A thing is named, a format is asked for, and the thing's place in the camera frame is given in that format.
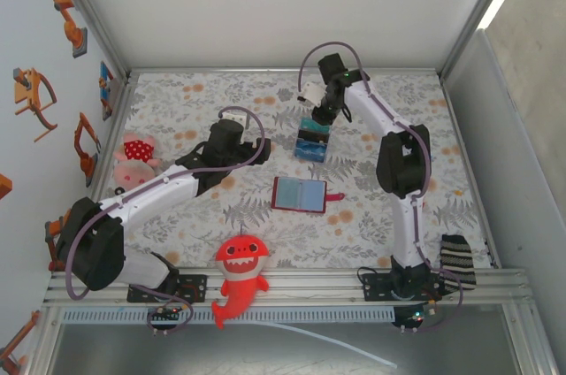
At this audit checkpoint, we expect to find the red card holder wallet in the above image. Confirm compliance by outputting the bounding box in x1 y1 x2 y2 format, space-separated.
270 175 347 216

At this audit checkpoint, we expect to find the teal card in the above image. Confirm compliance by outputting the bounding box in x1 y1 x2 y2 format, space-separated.
300 118 332 134

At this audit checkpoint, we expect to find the black card white print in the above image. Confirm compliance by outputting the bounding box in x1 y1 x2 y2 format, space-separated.
298 129 331 145

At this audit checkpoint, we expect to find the blue card box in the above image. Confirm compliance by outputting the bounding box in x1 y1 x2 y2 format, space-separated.
293 117 333 165

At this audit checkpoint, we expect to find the blue wave print card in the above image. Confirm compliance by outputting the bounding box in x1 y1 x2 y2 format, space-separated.
294 140 329 164

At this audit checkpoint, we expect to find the floral pattern table mat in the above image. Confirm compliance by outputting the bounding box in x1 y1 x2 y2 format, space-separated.
86 72 500 270

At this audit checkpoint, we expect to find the pink pig plush toy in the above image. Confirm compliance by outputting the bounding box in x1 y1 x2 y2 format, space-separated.
112 131 163 197

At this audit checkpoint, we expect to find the red shark plush toy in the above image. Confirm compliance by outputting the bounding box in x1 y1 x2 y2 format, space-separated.
210 224 271 330

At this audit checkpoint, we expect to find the left small circuit board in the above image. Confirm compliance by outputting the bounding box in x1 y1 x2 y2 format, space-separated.
148 305 183 322

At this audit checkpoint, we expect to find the small circuit board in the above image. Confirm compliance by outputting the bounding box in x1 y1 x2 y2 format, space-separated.
148 305 183 322
392 303 437 331

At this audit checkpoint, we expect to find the black white striped pouch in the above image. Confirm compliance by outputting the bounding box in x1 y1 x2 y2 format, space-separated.
440 233 478 292

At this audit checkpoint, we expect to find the right small circuit board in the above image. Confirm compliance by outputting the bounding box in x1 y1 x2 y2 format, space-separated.
392 303 437 331

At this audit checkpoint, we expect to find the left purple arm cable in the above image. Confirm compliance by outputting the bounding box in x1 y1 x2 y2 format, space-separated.
65 105 266 336

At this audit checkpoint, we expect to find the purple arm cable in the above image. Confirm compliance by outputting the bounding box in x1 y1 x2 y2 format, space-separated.
298 41 464 334
65 105 266 336

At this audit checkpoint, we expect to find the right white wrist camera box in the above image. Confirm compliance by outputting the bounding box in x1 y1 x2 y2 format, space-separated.
296 81 327 106

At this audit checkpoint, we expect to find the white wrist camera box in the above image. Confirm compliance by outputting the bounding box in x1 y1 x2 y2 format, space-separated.
296 81 327 106
219 111 249 126

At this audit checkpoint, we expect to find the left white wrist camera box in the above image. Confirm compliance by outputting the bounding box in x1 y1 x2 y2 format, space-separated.
219 111 249 126

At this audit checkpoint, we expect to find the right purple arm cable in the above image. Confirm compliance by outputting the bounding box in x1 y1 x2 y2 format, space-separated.
298 41 464 334

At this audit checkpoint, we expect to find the thin aluminium frame rail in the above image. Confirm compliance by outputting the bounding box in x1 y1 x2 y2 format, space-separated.
127 66 443 76

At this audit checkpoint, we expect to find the aluminium side rail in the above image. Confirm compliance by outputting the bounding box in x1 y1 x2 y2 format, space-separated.
88 75 137 193

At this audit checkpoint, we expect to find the blue orange machine wall sticker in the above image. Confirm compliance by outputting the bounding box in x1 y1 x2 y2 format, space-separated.
99 60 115 122

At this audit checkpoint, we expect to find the wide aluminium frame rail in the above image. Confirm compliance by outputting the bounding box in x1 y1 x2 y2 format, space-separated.
42 266 534 308

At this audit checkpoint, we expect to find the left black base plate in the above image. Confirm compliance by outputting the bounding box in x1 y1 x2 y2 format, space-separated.
126 274 209 304

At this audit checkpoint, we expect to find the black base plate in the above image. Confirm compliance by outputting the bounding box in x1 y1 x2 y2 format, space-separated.
361 272 443 304
126 274 209 304

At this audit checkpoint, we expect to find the grey slotted cable duct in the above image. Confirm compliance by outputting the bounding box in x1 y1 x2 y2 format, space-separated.
59 307 397 325

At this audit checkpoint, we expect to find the aluminium frame post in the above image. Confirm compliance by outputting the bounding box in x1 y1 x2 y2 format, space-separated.
436 0 524 82
46 0 133 80

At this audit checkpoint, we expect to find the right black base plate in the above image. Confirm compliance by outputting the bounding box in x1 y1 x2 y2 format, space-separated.
361 272 443 304

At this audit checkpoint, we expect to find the orange claw wall sticker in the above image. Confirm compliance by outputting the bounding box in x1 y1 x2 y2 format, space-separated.
11 67 58 142

